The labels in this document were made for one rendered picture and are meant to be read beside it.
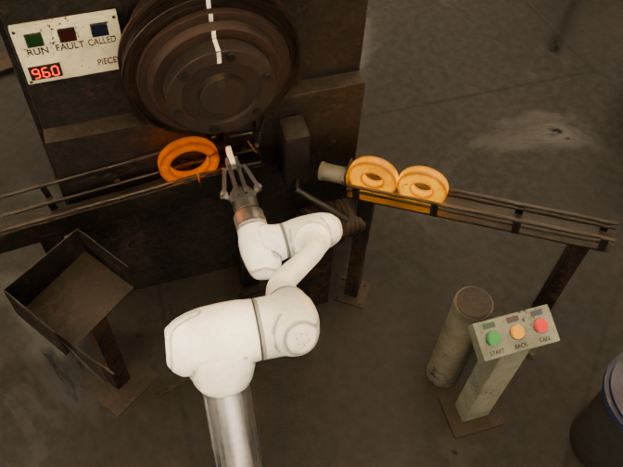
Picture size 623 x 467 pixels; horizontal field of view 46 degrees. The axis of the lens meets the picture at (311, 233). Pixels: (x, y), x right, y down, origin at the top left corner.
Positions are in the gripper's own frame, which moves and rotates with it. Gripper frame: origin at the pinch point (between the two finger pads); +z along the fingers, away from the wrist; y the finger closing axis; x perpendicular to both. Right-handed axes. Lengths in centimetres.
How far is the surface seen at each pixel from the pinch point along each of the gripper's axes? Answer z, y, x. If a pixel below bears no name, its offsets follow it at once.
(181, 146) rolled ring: 0.6, -14.2, 9.3
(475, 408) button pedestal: -81, 62, -54
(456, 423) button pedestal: -82, 58, -67
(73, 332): -39, -55, -12
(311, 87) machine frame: 10.9, 28.0, 12.0
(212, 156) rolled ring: 0.1, -5.4, 2.5
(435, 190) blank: -28, 56, 2
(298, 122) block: 3.8, 22.4, 5.4
